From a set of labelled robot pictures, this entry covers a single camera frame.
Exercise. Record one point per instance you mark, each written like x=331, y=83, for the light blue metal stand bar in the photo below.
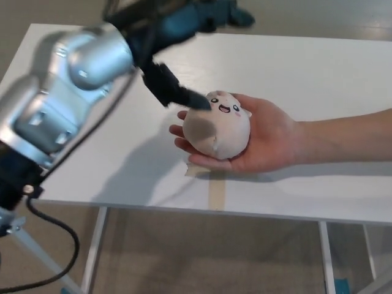
x=33, y=254

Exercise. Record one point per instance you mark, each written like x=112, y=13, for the white metal table leg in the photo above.
x=95, y=248
x=370, y=254
x=326, y=260

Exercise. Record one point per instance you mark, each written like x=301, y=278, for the pink dumpling plush toy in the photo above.
x=228, y=133

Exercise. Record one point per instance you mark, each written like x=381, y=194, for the person's bare hand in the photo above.
x=272, y=141

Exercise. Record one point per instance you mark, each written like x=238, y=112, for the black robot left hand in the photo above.
x=159, y=79

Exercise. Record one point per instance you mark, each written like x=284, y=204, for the short beige tape strip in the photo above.
x=196, y=171

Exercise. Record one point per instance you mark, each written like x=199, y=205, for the grey metal bar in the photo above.
x=381, y=284

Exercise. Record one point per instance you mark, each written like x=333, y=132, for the person's bare forearm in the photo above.
x=346, y=137

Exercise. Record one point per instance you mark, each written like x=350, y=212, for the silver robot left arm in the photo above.
x=61, y=92

